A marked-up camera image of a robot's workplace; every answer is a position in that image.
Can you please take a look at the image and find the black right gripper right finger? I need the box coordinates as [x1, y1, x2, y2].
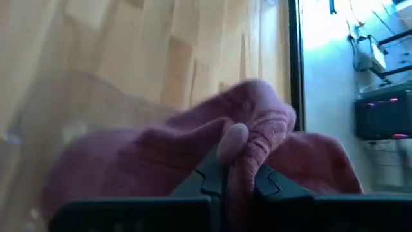
[254, 164, 315, 198]

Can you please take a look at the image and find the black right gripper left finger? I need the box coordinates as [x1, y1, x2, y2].
[170, 144, 227, 198]

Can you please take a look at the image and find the pink corduroy cap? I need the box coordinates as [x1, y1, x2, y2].
[41, 79, 364, 232]

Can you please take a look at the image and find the black computer box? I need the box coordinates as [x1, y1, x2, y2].
[353, 89, 412, 141]

